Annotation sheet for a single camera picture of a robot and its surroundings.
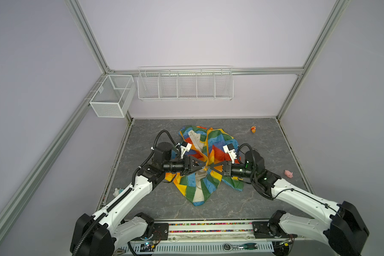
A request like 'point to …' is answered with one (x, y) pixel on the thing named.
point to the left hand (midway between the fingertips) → (203, 169)
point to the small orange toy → (253, 129)
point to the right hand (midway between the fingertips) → (210, 169)
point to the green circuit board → (147, 247)
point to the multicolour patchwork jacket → (211, 145)
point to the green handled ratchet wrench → (250, 246)
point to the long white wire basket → (185, 82)
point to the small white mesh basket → (113, 97)
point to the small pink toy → (288, 174)
